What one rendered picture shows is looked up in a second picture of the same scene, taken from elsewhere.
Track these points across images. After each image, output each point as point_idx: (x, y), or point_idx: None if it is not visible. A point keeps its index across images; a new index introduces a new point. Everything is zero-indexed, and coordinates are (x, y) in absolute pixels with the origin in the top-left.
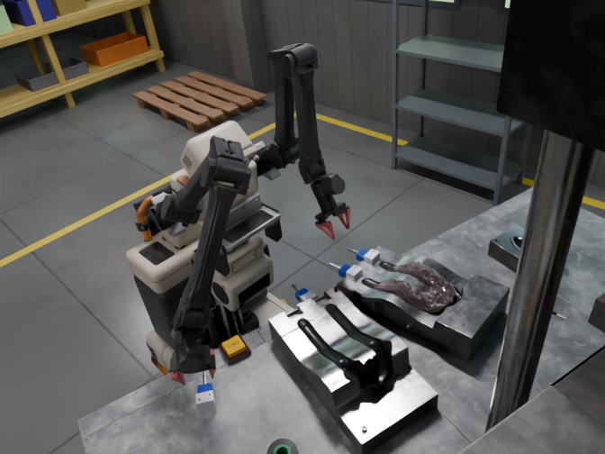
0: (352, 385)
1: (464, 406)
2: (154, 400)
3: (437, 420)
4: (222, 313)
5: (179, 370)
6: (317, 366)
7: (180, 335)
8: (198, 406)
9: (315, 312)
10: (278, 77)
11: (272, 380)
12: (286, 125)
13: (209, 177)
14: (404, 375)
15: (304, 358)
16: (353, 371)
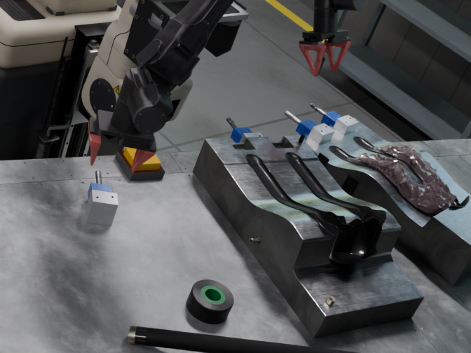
0: (326, 245)
1: (444, 328)
2: (15, 183)
3: (410, 330)
4: (64, 145)
5: (134, 120)
6: (278, 209)
7: (147, 76)
8: (93, 206)
9: (272, 154)
10: None
11: (192, 218)
12: None
13: None
14: (383, 264)
15: (255, 199)
16: None
